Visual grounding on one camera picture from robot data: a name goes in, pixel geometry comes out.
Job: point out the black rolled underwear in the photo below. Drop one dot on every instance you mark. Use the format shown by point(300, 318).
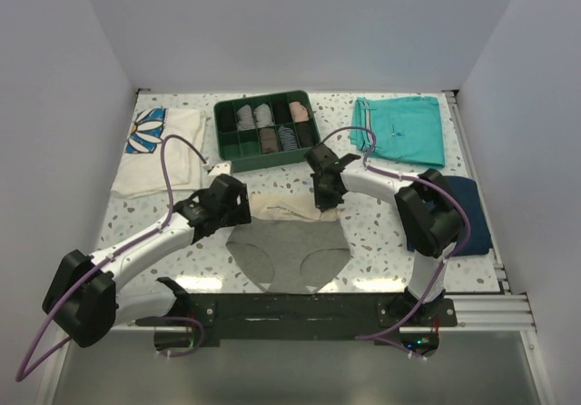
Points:
point(306, 135)

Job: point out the navy folded garment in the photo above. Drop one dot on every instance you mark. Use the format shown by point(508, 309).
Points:
point(479, 241)

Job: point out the navy striped rolled sock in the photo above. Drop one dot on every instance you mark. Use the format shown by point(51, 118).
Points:
point(287, 138)

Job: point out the white grey rolled sock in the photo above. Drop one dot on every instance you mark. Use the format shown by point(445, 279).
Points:
point(263, 116)

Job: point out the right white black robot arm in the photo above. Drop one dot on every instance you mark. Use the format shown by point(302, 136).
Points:
point(429, 212)

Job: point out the grey cream underwear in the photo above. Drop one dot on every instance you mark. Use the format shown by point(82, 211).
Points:
point(289, 246)

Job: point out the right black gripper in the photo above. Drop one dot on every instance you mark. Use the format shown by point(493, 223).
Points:
point(325, 203)

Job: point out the green compartment organizer tray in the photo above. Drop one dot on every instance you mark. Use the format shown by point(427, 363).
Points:
point(243, 148)

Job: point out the pink rolled underwear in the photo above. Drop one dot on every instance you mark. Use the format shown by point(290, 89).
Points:
point(299, 112)

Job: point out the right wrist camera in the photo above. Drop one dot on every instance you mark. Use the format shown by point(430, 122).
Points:
point(320, 157)

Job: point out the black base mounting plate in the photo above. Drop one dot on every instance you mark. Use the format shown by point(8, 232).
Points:
point(208, 319)

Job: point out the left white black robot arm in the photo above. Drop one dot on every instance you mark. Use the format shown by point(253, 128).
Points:
point(87, 296)

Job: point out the white daisy print shirt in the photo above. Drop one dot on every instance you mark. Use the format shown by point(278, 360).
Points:
point(161, 135)

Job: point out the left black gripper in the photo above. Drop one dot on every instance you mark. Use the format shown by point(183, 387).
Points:
point(240, 212)

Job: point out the teal folded shorts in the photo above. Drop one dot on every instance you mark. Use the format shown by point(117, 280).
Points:
point(403, 130)

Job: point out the aluminium frame rail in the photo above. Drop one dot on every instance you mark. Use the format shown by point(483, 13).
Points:
point(494, 312)

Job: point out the grey striped rolled sock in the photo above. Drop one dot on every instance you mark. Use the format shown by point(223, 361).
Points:
point(245, 119)

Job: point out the brown rolled underwear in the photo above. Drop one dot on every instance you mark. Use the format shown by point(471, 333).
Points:
point(269, 140)

